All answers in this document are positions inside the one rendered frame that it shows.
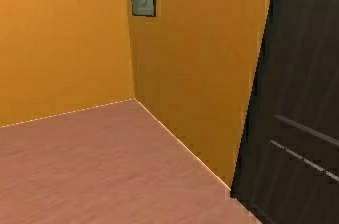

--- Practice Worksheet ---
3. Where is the dark brown wooden cupboard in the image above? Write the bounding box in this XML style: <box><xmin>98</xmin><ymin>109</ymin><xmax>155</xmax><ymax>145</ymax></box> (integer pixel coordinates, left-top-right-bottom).
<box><xmin>230</xmin><ymin>0</ymin><xmax>339</xmax><ymax>224</ymax></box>

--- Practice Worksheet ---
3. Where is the grey framed wall picture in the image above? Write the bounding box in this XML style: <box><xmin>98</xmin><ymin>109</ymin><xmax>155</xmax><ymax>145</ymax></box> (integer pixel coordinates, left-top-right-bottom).
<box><xmin>131</xmin><ymin>0</ymin><xmax>157</xmax><ymax>18</ymax></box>

